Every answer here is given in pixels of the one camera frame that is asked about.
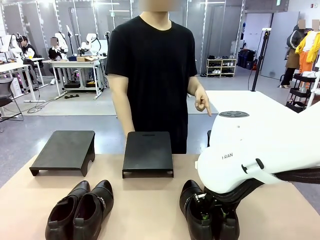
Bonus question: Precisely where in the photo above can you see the seated person with headset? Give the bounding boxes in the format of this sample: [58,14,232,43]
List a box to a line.
[18,35,44,86]

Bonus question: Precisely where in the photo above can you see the black stand with arched sides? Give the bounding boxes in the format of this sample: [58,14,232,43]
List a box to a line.
[29,130,96,177]

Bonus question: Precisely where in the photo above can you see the person in black t-shirt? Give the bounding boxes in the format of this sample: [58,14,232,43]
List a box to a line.
[105,0,198,155]

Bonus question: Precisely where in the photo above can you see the white desk with cardboard box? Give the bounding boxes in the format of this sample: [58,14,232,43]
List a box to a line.
[42,56,108,100]

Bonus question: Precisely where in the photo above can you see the black stand with handle slot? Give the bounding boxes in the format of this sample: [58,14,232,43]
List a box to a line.
[121,131,174,179]

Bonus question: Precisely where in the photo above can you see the white desk with grey legs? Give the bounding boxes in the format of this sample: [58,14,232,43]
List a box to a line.
[0,57,46,103]

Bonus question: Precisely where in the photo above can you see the black tripod pole with camera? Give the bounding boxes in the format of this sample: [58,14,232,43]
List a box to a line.
[251,28,272,92]

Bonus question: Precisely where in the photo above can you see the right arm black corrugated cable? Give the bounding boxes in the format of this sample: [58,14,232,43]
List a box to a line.
[214,167,320,203]

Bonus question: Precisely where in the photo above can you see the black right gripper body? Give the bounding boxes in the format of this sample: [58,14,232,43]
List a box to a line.
[204,191,238,211]

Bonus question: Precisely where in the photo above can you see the person's left hand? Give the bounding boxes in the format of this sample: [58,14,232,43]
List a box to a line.
[187,87,213,117]

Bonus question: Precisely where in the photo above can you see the white metal rack frame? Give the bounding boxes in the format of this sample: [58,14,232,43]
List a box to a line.
[306,71,320,108]

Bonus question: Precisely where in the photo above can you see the large white table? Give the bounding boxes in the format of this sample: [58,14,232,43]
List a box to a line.
[204,89,300,116]

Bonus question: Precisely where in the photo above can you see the seated person in black-white top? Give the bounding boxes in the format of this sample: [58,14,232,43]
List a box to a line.
[48,36,69,86]

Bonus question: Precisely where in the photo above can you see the person's right forearm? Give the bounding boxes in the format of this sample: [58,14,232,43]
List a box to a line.
[111,94,136,133]

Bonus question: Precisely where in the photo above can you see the black utility cart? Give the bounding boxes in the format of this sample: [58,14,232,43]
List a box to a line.
[286,72,318,113]

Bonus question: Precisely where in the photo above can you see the person's left forearm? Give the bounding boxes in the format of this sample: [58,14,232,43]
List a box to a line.
[187,75,204,97]

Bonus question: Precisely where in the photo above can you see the mannequin with dark jacket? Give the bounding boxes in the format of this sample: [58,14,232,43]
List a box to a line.
[278,18,308,89]

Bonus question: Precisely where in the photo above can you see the wooden shoe rack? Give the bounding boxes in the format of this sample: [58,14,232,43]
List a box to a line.
[206,57,237,78]

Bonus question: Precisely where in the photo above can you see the black storage bins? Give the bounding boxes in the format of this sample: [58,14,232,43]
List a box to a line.
[237,49,258,70]

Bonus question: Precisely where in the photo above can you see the mannequin with yellow jacket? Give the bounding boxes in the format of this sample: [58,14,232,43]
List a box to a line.
[294,19,320,72]

